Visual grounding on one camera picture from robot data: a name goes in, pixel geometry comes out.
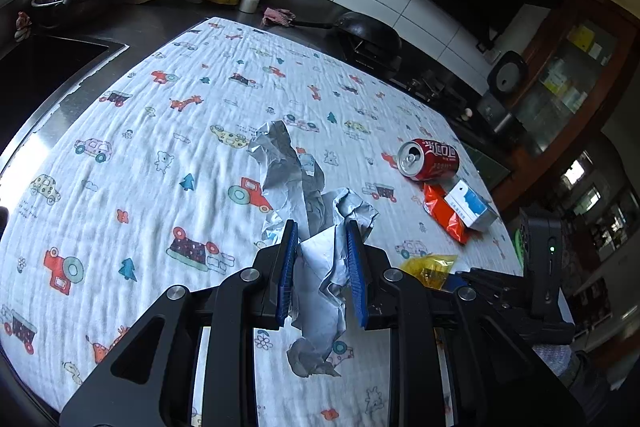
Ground yellow plastic wrapper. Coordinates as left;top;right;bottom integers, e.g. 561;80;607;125
400;255;458;291

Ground black rice cooker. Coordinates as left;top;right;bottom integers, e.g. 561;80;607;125
477;51;528;145

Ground orange snack wrapper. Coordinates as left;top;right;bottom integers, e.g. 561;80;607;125
423;183;469;245

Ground white patterned tablecloth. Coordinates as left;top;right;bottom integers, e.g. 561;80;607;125
1;17;521;411

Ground blue white cigarette box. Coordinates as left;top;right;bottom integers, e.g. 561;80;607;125
445;179;497;233

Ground black wok with handle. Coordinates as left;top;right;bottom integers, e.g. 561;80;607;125
290;11;401;68

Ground silver foil paper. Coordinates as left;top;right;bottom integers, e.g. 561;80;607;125
248;120;378;377

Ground red cola can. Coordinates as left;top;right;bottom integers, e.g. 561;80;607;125
396;139;460;181

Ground pink cloth rag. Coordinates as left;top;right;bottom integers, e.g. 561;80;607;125
262;8;296;27

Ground black gas stove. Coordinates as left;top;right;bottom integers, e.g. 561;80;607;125
346;43;480;109

